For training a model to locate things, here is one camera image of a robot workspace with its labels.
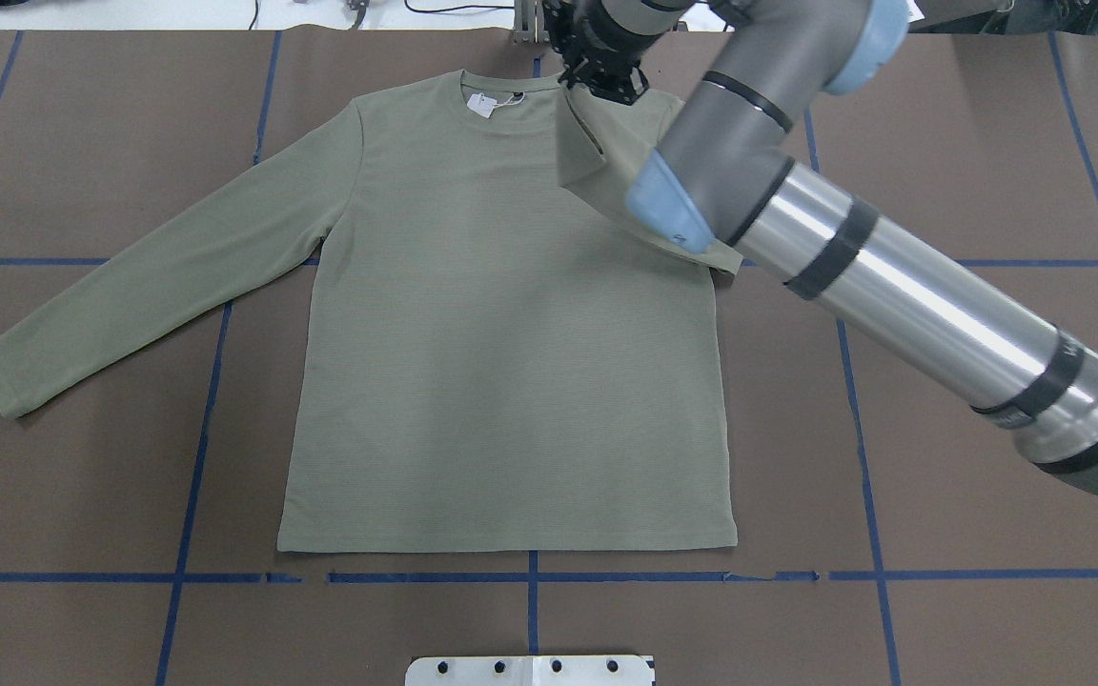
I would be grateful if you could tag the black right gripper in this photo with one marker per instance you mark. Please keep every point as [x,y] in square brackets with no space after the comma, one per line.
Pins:
[599,55]

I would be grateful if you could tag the olive green long-sleeve shirt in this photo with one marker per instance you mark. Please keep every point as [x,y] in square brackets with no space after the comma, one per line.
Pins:
[490,365]

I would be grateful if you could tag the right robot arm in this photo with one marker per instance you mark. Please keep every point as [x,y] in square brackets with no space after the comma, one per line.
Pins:
[719,182]

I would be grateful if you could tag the white paper hang tag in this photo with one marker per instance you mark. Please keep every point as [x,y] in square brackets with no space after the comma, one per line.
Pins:
[482,104]

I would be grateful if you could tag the aluminium frame post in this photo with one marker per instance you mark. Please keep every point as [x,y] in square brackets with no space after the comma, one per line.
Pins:
[529,22]

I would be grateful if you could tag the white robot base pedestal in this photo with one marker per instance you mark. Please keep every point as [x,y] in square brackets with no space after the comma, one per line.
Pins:
[532,670]

